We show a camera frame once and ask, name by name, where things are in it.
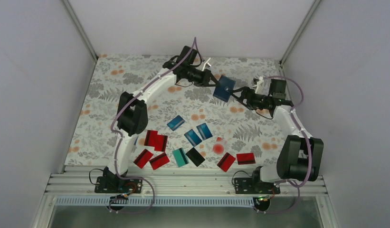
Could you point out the red card overlapping stack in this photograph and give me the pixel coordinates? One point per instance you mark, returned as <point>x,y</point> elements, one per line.
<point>161,143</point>

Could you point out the dark blue card holder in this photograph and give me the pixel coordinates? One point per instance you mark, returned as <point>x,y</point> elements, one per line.
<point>222,92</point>

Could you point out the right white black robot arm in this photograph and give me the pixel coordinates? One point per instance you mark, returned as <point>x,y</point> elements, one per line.
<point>301,154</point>

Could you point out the teal card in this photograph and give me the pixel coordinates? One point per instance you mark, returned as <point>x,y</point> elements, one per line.
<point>180,157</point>

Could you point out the red card black stripe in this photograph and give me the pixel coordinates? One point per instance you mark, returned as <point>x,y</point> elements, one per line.
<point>159,161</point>

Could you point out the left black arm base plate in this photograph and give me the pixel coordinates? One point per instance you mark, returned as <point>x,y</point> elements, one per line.
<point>103,185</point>

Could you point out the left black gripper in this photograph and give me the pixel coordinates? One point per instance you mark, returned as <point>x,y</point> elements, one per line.
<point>204,80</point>

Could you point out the blue card centre right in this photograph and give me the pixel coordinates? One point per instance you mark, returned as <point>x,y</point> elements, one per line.
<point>204,131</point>

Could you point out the blue card top centre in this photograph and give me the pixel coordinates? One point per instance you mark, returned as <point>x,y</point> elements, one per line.
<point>175,123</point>

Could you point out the red card upper stack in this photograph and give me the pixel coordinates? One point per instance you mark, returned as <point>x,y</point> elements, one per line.
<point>151,138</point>

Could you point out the red card lower left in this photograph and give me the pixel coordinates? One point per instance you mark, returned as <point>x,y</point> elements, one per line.
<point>143,158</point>

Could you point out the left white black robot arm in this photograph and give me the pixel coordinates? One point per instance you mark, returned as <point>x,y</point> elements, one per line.
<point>132,117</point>

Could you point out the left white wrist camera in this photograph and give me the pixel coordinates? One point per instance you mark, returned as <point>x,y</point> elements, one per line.
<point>206,64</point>

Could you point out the blue card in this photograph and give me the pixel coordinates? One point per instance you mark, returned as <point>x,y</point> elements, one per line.
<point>193,138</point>
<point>204,131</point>
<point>175,123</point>

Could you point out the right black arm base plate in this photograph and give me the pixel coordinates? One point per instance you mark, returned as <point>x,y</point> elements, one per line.
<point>247,186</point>

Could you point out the floral patterned table mat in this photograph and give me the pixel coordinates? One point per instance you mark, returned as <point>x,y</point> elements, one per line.
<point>244,131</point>

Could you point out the white card red circle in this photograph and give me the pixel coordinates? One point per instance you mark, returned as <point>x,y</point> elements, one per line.
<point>218,147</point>

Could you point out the aluminium front rail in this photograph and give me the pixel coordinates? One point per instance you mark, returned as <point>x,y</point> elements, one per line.
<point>164,184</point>

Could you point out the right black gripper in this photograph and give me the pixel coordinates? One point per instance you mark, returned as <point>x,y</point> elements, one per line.
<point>246,90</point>

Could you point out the red card tilted right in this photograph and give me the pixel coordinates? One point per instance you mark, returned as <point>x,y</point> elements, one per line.
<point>226,162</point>

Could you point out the red card far right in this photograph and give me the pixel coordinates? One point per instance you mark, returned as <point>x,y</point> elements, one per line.
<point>245,158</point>

